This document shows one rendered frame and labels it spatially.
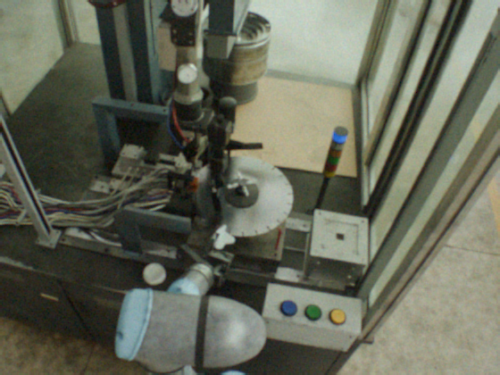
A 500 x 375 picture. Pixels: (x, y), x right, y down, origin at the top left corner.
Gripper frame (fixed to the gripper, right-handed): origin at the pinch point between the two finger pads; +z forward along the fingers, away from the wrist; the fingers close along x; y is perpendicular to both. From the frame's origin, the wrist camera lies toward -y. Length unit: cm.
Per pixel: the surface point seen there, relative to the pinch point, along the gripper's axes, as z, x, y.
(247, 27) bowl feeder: 74, 70, -29
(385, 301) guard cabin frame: -12, 7, 50
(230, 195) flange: 8.2, 14.2, -2.0
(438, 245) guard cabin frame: -28, 30, 53
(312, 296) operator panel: -5.3, -2.4, 31.6
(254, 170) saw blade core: 20.3, 21.1, 0.8
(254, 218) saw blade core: 5.0, 10.8, 7.5
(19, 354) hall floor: 14, -97, -84
